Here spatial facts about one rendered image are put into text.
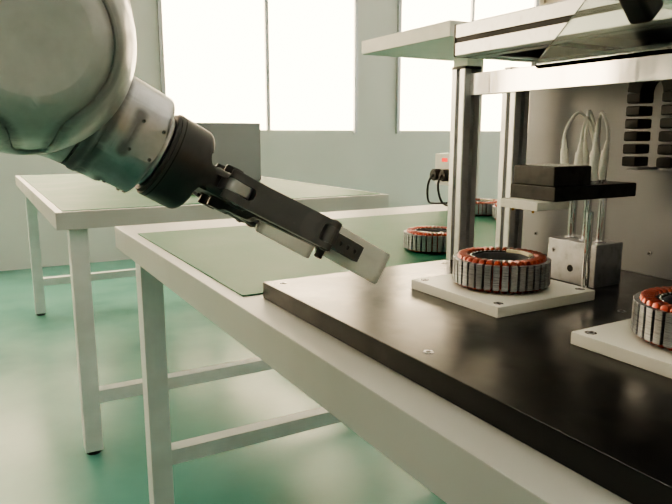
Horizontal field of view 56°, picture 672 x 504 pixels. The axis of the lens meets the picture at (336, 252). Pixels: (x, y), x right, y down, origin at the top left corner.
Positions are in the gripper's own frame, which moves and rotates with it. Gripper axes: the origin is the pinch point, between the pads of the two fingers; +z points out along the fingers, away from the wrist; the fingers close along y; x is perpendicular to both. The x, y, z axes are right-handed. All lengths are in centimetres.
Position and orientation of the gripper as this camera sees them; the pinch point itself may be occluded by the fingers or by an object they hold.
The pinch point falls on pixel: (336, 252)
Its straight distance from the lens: 63.1
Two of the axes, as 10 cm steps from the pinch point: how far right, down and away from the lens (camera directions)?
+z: 7.5, 4.2, 5.1
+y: 4.9, 1.6, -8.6
